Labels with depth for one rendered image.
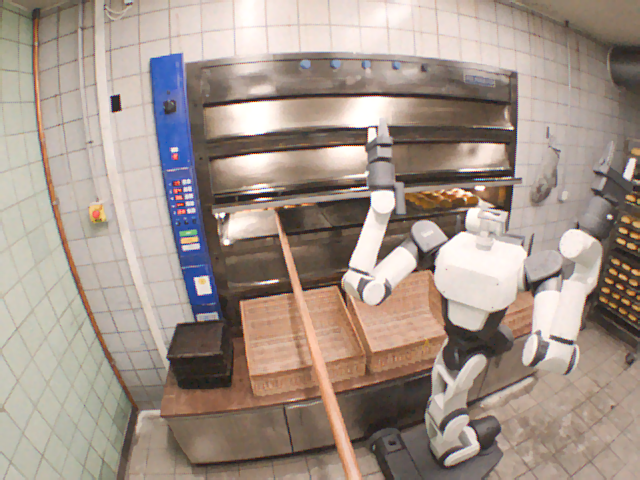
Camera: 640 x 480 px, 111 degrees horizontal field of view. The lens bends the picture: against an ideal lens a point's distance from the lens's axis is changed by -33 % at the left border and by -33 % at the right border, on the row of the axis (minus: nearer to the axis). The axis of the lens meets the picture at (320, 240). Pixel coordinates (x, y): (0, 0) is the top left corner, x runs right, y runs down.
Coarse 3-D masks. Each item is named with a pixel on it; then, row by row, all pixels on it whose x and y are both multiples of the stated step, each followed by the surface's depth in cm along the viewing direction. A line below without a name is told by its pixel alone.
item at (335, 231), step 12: (420, 216) 190; (432, 216) 189; (444, 216) 189; (456, 216) 191; (324, 228) 179; (336, 228) 178; (348, 228) 177; (360, 228) 179; (396, 228) 184; (228, 240) 170; (240, 240) 169; (252, 240) 168; (264, 240) 169; (276, 240) 171; (288, 240) 172; (300, 240) 174
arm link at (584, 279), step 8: (600, 256) 58; (576, 264) 63; (576, 272) 63; (584, 272) 61; (592, 272) 58; (568, 280) 59; (576, 280) 62; (584, 280) 59; (592, 280) 57; (568, 288) 59; (576, 288) 57; (584, 288) 56; (592, 288) 58
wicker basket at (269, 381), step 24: (336, 288) 184; (288, 312) 181; (312, 312) 184; (288, 336) 182; (336, 336) 184; (264, 360) 167; (288, 360) 167; (336, 360) 145; (360, 360) 149; (264, 384) 150; (288, 384) 145; (312, 384) 148
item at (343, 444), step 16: (288, 256) 141; (304, 304) 106; (304, 320) 98; (320, 352) 85; (320, 368) 78; (320, 384) 74; (336, 400) 69; (336, 416) 64; (336, 432) 60; (352, 448) 57; (352, 464) 52
